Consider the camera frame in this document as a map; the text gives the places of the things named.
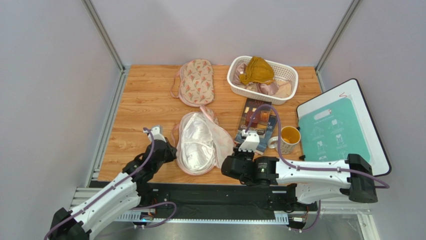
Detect pink satin bra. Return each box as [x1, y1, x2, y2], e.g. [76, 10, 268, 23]
[231, 62, 292, 98]

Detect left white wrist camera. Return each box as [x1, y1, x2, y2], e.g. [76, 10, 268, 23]
[143, 125, 167, 143]

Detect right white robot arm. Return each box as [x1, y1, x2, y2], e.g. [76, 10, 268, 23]
[221, 149, 378, 205]

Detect white mug yellow inside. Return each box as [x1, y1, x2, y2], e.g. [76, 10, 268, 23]
[267, 126, 301, 155]

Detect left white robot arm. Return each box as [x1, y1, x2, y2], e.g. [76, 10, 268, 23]
[44, 139, 177, 240]

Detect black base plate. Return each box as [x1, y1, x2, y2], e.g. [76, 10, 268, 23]
[147, 183, 318, 220]

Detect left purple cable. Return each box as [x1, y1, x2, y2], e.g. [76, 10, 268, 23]
[43, 127, 178, 240]

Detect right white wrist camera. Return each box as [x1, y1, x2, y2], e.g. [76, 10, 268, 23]
[238, 129, 260, 153]

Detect floral mesh laundry bag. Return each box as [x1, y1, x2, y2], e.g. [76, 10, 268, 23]
[171, 106, 234, 176]

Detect white tray black rim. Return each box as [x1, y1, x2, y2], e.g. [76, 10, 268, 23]
[296, 78, 392, 177]

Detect aluminium frame rail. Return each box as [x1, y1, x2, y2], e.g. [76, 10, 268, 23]
[59, 187, 380, 240]

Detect mustard yellow bra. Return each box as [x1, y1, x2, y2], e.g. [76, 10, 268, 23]
[239, 56, 275, 85]

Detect blue book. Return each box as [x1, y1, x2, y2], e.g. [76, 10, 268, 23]
[234, 115, 277, 155]

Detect purple cable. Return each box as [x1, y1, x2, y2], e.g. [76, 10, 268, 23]
[242, 104, 390, 233]
[43, 127, 178, 240]

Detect teal folding board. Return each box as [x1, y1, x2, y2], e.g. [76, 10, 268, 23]
[299, 98, 371, 162]

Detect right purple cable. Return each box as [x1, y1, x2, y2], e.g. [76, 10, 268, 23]
[242, 104, 390, 233]

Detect white satin bra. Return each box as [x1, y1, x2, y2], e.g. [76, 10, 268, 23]
[180, 119, 215, 174]

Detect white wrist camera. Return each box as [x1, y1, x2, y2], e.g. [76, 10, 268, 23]
[143, 125, 167, 143]
[238, 129, 260, 153]

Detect dark brown book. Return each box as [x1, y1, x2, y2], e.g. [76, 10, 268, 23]
[237, 98, 272, 138]

